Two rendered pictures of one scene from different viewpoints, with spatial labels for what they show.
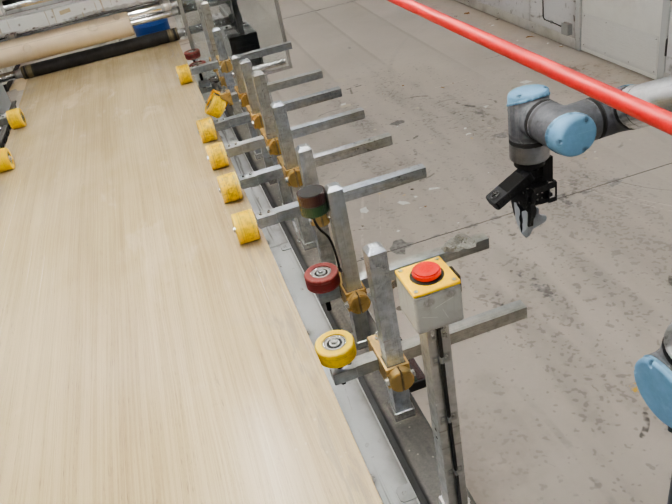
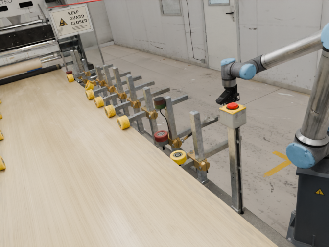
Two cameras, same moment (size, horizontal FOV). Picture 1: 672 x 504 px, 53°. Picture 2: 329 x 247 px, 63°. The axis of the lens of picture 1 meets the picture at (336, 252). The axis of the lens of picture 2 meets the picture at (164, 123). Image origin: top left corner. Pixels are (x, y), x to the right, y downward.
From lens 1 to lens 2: 38 cm
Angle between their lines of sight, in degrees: 14
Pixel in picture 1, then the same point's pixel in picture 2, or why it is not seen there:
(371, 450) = not seen: hidden behind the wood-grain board
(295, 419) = (174, 182)
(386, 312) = (199, 138)
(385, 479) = not seen: hidden behind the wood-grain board
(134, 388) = (98, 184)
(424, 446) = (217, 191)
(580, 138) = (251, 72)
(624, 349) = (256, 163)
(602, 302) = (243, 149)
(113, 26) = (33, 63)
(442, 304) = (240, 116)
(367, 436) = not seen: hidden behind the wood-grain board
